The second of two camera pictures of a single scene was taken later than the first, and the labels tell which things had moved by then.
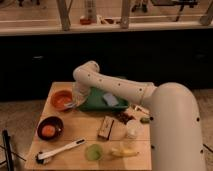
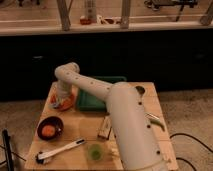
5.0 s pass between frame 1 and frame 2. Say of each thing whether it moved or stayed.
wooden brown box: stayed
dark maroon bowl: stayed
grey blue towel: moved
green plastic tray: stayed
